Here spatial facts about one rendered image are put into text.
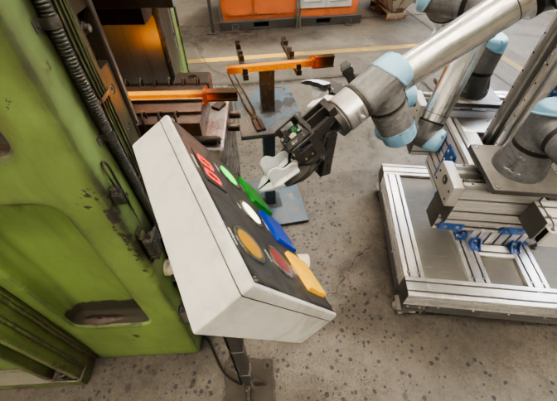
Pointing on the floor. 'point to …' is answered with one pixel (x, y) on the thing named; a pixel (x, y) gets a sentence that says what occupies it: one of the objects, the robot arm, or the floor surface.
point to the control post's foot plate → (264, 384)
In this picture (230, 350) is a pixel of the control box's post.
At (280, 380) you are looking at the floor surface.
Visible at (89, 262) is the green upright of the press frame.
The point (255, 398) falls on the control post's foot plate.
